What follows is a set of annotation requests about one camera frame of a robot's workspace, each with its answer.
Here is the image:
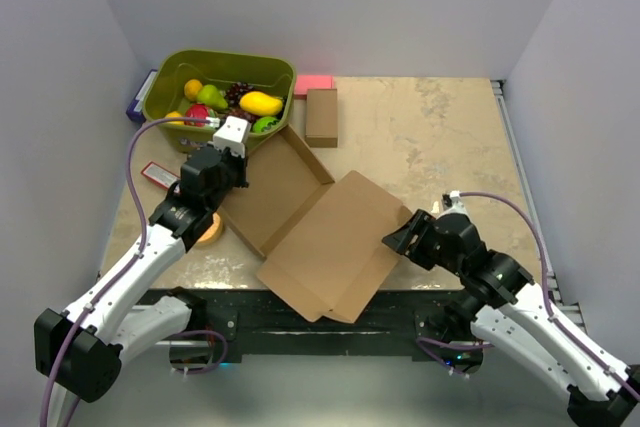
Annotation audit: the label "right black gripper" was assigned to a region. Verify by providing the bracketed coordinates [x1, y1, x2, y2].
[381, 209, 464, 276]

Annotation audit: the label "orange round sponge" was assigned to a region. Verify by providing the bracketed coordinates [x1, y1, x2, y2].
[195, 213, 224, 247]

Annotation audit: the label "large cardboard box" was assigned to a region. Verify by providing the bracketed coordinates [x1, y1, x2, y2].
[219, 127, 411, 324]

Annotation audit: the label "red rectangular packet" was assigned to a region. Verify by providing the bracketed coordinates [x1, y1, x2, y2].
[141, 162, 179, 190]

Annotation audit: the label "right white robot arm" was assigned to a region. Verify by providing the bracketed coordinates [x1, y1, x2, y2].
[382, 210, 639, 426]

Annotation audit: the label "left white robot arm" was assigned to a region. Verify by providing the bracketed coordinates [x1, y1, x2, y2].
[34, 142, 247, 402]

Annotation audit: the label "small folded cardboard box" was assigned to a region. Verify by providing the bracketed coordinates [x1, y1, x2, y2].
[304, 88, 338, 148]

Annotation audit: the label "purple rectangular box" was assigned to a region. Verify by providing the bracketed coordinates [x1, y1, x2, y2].
[126, 69, 157, 124]

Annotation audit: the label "green round fruit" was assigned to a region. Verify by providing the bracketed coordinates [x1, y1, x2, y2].
[252, 116, 280, 134]

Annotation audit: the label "purple grapes front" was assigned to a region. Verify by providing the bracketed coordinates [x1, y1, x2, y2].
[227, 107, 259, 124]

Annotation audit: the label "purple grapes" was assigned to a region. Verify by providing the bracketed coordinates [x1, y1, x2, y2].
[224, 82, 255, 107]
[227, 107, 259, 124]

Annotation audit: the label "yellow mango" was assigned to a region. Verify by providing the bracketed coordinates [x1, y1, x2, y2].
[239, 91, 284, 117]

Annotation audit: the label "purple grapes back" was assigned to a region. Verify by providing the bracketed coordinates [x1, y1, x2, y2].
[224, 82, 255, 107]

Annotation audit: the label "green pear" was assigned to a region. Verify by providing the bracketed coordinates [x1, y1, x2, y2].
[197, 84, 228, 111]

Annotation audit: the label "orange fruit front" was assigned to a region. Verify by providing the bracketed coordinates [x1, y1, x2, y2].
[164, 111, 184, 126]

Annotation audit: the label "orange fruit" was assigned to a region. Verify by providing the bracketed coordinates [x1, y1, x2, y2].
[164, 111, 184, 126]
[183, 79, 203, 102]

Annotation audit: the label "orange fruit back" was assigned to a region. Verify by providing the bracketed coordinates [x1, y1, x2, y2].
[183, 79, 203, 102]

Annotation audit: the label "pink sticky note pad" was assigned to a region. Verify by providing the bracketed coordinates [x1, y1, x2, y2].
[294, 74, 334, 99]

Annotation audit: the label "olive green plastic bin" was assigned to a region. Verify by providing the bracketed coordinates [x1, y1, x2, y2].
[143, 50, 296, 153]

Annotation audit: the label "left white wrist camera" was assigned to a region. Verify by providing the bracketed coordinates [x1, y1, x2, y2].
[208, 116, 251, 158]

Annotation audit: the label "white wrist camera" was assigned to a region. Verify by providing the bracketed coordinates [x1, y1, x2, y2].
[208, 116, 251, 158]
[440, 190, 468, 217]

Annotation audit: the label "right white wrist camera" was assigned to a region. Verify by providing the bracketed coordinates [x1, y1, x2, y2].
[440, 190, 468, 217]

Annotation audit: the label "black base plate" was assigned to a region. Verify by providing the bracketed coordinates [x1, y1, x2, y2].
[134, 288, 511, 366]

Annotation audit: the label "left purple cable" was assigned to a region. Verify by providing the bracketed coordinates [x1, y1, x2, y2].
[38, 116, 221, 427]

